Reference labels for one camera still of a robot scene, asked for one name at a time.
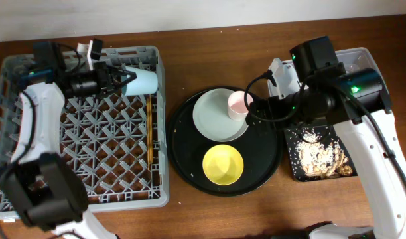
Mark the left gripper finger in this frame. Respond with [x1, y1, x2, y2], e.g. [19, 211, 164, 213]
[109, 75, 137, 94]
[108, 66, 134, 75]

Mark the blue cup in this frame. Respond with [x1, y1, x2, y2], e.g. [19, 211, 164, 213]
[121, 66, 159, 96]

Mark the pink cup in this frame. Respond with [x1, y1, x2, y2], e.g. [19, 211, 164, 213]
[228, 91, 249, 121]

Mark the food scraps pile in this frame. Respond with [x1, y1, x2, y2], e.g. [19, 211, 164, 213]
[287, 131, 354, 179]

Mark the white round plate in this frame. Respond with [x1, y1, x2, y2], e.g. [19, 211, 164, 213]
[192, 88, 248, 142]

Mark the yellow bowl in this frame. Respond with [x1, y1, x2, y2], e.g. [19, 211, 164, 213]
[202, 144, 244, 186]

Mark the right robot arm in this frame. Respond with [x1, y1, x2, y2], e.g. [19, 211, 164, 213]
[245, 36, 406, 238]

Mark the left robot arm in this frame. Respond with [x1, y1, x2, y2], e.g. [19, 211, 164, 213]
[0, 42, 138, 238]

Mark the grey dishwasher rack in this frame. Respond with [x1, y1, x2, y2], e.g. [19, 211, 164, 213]
[0, 45, 170, 222]

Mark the round black tray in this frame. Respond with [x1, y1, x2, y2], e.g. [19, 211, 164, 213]
[167, 88, 285, 197]

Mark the black rectangular tray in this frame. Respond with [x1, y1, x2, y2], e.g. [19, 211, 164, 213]
[283, 125, 358, 183]

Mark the clear plastic bin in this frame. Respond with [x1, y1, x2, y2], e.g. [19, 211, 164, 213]
[267, 47, 390, 100]

